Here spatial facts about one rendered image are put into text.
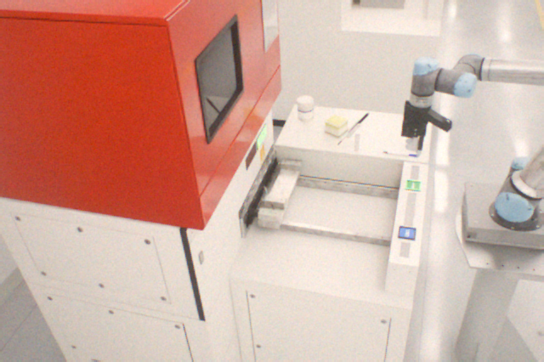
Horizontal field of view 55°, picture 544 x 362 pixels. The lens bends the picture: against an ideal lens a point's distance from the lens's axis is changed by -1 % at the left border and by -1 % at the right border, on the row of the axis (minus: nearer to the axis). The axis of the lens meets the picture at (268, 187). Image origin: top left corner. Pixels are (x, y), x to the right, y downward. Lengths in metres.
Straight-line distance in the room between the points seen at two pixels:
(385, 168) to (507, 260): 0.57
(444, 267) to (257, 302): 1.43
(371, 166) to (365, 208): 0.18
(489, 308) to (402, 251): 0.68
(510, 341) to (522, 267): 0.68
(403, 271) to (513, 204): 0.41
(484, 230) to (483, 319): 0.52
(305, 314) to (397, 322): 0.32
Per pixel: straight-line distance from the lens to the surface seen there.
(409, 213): 1.90
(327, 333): 1.96
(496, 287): 2.26
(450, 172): 3.76
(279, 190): 2.10
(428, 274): 3.03
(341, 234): 1.96
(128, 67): 1.23
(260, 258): 1.91
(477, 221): 2.03
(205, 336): 1.83
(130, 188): 1.45
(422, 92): 1.76
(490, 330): 2.46
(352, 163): 2.17
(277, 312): 1.94
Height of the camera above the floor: 2.20
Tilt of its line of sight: 39 degrees down
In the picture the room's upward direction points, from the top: 4 degrees counter-clockwise
